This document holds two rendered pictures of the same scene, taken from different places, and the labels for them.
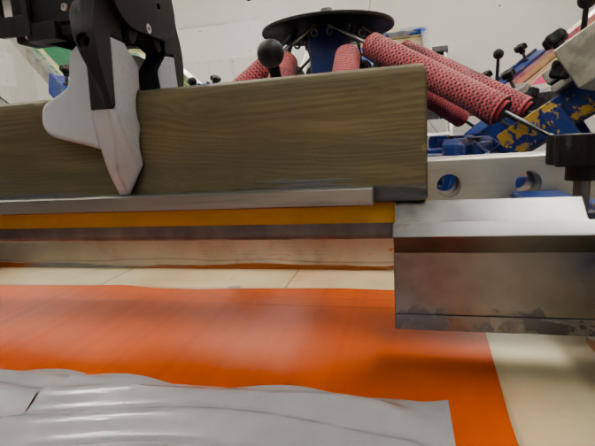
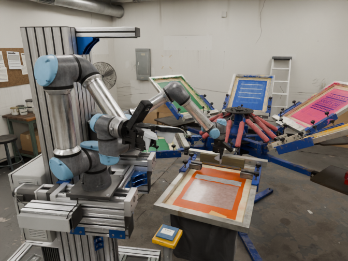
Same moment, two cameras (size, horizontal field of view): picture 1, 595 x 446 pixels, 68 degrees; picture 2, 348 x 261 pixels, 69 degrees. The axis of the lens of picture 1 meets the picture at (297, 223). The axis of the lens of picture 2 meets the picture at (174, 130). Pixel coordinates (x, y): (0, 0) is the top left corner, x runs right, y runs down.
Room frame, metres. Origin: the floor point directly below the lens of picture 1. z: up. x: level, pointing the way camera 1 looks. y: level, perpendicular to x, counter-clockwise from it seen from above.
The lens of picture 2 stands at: (-1.61, 0.21, 1.93)
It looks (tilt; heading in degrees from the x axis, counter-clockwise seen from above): 18 degrees down; 8
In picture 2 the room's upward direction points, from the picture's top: straight up
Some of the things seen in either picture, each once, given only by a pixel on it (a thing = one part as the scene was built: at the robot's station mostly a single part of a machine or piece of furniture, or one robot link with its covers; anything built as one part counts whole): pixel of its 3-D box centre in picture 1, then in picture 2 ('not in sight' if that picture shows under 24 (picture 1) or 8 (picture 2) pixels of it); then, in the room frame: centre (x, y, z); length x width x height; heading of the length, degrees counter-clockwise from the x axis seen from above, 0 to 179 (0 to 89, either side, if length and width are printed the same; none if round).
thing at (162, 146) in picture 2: not in sight; (153, 136); (0.82, 0.77, 1.05); 1.08 x 0.61 x 0.23; 106
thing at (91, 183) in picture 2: not in sight; (96, 175); (-0.51, 0.77, 1.31); 0.15 x 0.15 x 0.10
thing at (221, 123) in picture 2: not in sight; (220, 126); (0.31, 0.12, 1.35); 0.09 x 0.08 x 0.11; 106
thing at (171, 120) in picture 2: not in sight; (194, 130); (1.54, 0.39, 0.91); 1.34 x 0.40 x 0.08; 46
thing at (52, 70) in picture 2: not in sight; (63, 120); (-0.63, 0.83, 1.63); 0.15 x 0.12 x 0.55; 155
